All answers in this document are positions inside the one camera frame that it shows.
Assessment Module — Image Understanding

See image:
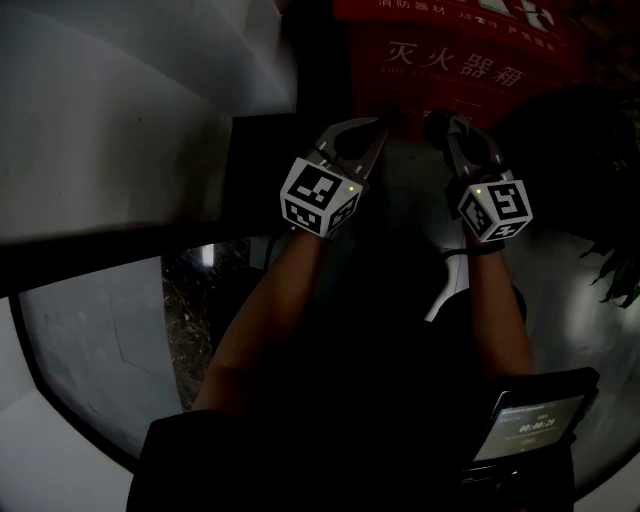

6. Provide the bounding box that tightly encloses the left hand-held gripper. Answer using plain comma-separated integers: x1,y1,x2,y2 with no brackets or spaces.
279,117,390,240

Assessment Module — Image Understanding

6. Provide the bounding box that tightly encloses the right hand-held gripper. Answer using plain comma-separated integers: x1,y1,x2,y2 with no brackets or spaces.
444,115,534,244

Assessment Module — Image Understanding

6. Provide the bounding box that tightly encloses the red fire extinguisher box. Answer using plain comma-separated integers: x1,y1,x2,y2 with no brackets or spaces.
333,0,590,132

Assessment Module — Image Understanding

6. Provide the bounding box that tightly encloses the person's left forearm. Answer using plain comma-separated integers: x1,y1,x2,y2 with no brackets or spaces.
191,231,327,417

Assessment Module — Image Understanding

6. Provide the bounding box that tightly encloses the person's right forearm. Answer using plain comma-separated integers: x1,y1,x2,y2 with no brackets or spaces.
463,243,535,377

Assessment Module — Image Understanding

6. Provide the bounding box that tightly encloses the green leafy plant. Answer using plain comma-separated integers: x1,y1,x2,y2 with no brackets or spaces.
578,99,640,310

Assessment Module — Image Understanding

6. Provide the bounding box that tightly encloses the black baseboard strip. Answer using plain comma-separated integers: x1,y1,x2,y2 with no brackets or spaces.
0,113,301,301

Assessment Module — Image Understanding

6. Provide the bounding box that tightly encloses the person's black clothing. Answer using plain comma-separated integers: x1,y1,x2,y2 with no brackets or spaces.
126,239,577,512

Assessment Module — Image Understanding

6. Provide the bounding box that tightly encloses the black phone with screen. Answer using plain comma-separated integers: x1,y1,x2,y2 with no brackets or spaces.
471,366,602,465

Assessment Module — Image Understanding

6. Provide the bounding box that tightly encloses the black cable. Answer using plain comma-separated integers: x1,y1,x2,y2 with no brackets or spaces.
438,246,507,262

